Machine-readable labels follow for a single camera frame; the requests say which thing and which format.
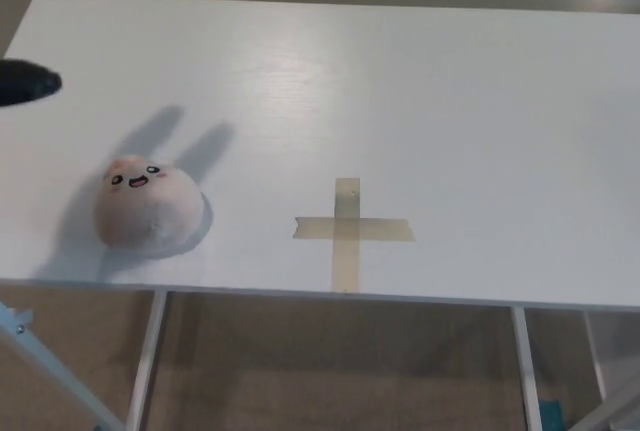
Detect light blue metal frame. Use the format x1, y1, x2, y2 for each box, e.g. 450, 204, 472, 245
0, 300, 122, 431

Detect white table leg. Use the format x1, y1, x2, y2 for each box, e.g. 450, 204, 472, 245
510, 306, 544, 431
124, 290, 168, 431
581, 310, 610, 403

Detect grey metal frame bar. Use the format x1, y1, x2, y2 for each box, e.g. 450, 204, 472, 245
573, 379, 640, 431

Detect pink dumpling plush toy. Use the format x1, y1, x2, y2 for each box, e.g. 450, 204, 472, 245
94, 154, 208, 255

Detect teal floor tape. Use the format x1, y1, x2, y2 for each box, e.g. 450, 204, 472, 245
541, 397, 565, 431

